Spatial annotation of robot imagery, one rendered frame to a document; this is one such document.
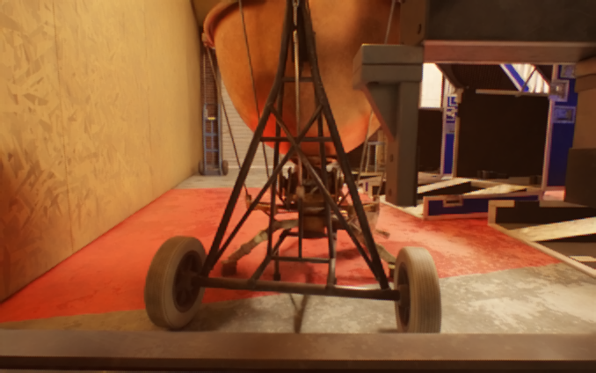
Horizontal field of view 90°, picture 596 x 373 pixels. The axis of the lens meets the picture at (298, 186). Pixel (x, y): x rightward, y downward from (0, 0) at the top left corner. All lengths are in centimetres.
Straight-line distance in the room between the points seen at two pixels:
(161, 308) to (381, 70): 60
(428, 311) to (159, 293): 50
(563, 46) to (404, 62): 10
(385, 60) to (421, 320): 48
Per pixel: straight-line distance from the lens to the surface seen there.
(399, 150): 20
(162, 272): 67
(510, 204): 196
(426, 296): 59
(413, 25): 23
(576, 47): 27
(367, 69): 20
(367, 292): 66
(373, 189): 268
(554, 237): 170
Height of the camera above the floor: 39
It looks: 6 degrees down
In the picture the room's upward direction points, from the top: straight up
